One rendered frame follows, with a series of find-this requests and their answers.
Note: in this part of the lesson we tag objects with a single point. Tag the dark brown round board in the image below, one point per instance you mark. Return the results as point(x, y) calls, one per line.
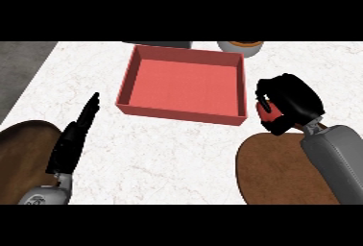
point(23, 160)

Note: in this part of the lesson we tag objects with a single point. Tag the red bell pepper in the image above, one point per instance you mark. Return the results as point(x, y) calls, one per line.
point(265, 112)

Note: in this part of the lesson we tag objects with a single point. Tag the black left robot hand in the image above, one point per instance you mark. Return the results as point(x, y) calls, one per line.
point(71, 144)

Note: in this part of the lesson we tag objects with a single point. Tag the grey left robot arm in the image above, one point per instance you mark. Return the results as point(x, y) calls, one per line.
point(50, 192)

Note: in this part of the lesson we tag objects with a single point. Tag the dark grey flat object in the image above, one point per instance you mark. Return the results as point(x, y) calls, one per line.
point(158, 44)

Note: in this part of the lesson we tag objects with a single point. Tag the grey bowl with orange rim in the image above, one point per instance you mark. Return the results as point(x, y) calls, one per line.
point(240, 48)

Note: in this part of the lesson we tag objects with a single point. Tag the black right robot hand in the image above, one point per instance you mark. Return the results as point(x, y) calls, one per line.
point(292, 99)

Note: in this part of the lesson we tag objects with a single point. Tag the red cardboard box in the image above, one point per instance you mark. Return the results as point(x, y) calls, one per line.
point(186, 85)

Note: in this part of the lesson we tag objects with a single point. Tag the brown wooden cutting board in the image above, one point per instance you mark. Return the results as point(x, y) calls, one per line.
point(279, 173)

